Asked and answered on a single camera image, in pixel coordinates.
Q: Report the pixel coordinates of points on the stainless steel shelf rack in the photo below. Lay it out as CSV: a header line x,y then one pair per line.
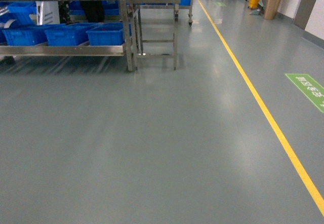
x,y
67,12

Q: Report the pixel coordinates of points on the steel step stand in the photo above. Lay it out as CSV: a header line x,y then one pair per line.
x,y
155,29

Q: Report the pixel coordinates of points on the blue bin lower right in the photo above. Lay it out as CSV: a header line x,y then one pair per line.
x,y
108,34

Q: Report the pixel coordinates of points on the blue bin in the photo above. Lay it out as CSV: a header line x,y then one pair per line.
x,y
69,35
27,35
108,34

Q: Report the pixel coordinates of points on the blue bin lower middle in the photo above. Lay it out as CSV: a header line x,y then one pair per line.
x,y
69,35

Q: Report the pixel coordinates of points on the blue bin lower left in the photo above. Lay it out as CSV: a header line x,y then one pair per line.
x,y
27,35

